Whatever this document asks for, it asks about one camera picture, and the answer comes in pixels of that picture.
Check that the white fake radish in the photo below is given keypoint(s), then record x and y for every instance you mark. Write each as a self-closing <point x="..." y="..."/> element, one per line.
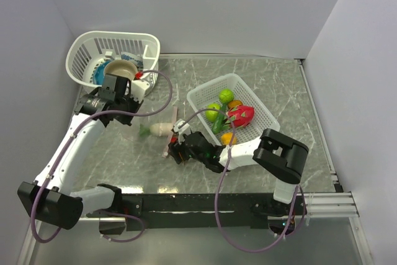
<point x="157" y="129"/>

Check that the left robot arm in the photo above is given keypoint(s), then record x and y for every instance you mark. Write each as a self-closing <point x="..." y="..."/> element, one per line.
<point x="49" y="198"/>

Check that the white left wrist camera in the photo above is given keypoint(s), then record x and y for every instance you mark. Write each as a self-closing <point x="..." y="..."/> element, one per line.
<point x="139" y="88"/>

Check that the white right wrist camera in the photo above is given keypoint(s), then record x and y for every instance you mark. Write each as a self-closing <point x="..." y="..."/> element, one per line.
<point x="181" y="128"/>

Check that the brown fake food piece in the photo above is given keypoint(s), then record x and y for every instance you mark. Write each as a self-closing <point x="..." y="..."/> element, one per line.
<point x="234" y="103"/>

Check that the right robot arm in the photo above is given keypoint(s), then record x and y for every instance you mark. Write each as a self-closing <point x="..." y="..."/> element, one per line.
<point x="282" y="156"/>

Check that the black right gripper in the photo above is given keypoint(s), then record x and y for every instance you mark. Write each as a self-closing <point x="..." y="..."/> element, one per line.
<point x="176" y="148"/>

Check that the white slatted round basket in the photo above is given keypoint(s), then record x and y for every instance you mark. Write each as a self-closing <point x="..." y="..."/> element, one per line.
<point x="95" y="47"/>

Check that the blue patterned white dish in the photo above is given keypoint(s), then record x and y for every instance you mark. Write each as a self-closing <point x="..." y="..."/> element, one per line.
<point x="135" y="59"/>

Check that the beige bowl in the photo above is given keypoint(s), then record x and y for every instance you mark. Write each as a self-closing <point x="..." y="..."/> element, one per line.
<point x="121" y="68"/>

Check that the white perforated rectangular basket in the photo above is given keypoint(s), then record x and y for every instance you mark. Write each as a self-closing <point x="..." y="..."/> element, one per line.
<point x="208" y="93"/>

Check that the aluminium frame rail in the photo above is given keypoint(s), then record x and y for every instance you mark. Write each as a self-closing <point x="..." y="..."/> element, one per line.
<point x="331" y="205"/>

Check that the green fake apple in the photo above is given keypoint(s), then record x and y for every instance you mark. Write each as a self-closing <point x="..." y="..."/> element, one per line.
<point x="212" y="112"/>

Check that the clear zip top bag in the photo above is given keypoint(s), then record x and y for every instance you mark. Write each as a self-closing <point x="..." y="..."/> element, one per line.
<point x="158" y="144"/>

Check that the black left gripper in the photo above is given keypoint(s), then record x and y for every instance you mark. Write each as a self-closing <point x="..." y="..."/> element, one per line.
<point x="136" y="103"/>

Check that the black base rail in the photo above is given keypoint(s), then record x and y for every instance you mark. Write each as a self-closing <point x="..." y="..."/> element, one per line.
<point x="197" y="210"/>

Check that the green fake chili pepper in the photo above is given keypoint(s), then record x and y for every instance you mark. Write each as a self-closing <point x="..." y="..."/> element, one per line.
<point x="220" y="122"/>

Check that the red fake strawberry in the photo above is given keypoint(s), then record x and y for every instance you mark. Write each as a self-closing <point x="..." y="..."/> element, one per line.
<point x="240" y="116"/>

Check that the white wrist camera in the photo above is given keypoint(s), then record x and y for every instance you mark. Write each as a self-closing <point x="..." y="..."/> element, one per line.
<point x="181" y="128"/>
<point x="139" y="88"/>

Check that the blue plate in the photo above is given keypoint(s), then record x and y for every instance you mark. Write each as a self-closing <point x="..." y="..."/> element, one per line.
<point x="98" y="74"/>

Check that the orange fake fruit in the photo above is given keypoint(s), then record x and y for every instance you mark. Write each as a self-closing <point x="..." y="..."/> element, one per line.
<point x="228" y="138"/>

